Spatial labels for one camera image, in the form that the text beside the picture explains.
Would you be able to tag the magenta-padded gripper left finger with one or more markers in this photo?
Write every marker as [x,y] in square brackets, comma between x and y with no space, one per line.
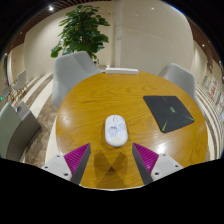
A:
[76,159]

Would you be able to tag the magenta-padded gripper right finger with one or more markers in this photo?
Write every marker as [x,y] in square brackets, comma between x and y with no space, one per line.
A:
[146,159]

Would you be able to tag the white printed computer mouse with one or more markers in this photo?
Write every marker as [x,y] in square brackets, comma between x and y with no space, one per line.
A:
[116,130]

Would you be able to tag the black green-lined mouse pad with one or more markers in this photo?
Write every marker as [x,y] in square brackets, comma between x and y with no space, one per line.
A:
[168,113]

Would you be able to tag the grey waste bin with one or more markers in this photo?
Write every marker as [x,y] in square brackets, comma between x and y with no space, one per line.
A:
[15,133]

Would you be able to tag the grey shell chair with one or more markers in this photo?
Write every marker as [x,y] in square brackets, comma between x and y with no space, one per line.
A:
[68,78]
[181,80]

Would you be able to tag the white power strip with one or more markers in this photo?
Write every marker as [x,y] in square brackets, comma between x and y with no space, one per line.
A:
[121,71]

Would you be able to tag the small grey chair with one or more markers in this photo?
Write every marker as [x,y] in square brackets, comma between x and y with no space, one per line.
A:
[21,80]

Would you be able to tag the green potted plant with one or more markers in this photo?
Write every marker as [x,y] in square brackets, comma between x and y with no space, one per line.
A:
[81,31]

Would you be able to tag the red white wall poster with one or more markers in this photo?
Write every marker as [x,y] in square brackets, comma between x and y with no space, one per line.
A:
[214,89]

